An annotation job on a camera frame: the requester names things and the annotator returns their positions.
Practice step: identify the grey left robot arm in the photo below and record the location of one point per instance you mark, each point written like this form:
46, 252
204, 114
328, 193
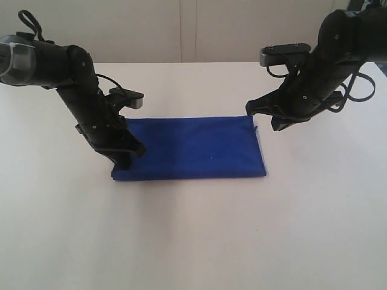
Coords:
70, 71

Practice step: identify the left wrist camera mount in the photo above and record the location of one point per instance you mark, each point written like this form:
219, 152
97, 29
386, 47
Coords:
124, 98

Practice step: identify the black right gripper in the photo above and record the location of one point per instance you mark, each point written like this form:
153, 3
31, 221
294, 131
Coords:
300, 98

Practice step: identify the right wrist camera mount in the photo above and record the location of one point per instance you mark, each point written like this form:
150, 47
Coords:
291, 55

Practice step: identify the blue microfiber cloth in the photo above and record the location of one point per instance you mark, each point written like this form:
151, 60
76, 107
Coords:
194, 148

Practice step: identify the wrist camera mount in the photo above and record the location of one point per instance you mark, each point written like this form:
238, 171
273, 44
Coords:
124, 98
291, 55

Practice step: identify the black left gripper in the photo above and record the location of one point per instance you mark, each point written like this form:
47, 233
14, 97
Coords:
105, 129

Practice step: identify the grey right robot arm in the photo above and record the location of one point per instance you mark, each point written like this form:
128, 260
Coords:
347, 40

